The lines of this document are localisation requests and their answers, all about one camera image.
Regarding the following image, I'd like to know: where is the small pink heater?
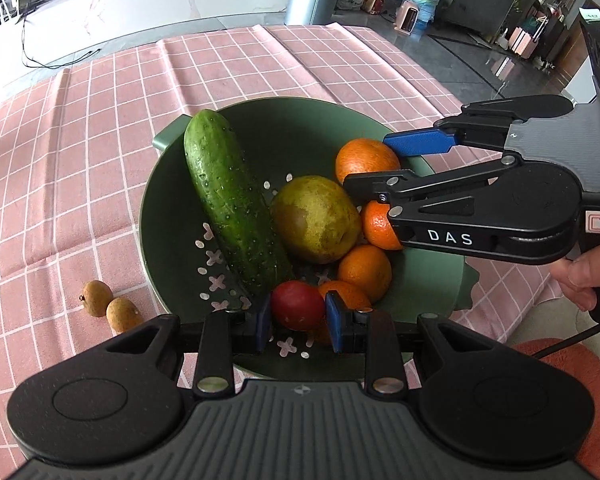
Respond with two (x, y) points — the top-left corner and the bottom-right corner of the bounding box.
(394, 0), (421, 36)

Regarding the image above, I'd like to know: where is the black power cable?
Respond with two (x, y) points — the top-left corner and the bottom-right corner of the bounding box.
(21, 10), (103, 69)

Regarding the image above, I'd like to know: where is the green colander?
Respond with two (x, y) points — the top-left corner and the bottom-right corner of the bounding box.
(139, 97), (481, 381)

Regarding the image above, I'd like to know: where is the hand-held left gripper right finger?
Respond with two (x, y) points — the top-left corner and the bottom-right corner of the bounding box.
(325, 290), (503, 396)

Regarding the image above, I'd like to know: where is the red tomato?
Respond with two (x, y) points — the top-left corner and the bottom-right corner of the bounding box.
(271, 281), (327, 332)

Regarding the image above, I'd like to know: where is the small brown longan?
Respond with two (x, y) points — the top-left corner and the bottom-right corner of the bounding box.
(106, 297), (143, 335)
(80, 280), (115, 318)

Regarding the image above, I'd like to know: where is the green cucumber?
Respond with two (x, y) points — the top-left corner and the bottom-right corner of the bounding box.
(183, 110), (296, 297)

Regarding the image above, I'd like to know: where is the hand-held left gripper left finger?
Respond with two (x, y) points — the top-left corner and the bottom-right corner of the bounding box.
(100, 292), (273, 397)

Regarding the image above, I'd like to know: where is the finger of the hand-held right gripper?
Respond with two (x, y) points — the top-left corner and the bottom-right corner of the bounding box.
(343, 154), (522, 222)
(382, 94), (577, 157)

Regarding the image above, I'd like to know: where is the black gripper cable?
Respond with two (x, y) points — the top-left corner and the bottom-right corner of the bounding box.
(530, 316), (600, 360)

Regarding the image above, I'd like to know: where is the white marble tv console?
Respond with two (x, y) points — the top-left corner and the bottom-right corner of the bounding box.
(0, 0), (301, 106)

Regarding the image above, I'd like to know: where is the person's right hand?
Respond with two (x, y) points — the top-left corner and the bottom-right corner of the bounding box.
(550, 239), (600, 312)

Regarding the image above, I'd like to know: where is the yellow-green pear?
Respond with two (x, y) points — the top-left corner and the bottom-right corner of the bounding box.
(270, 175), (363, 265)

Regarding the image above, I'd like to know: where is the orange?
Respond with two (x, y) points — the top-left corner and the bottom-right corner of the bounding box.
(335, 138), (402, 186)
(361, 200), (405, 252)
(317, 280), (373, 346)
(337, 244), (393, 303)

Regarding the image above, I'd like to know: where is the pink checked tablecloth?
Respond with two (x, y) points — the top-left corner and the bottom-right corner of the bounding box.
(0, 22), (566, 466)

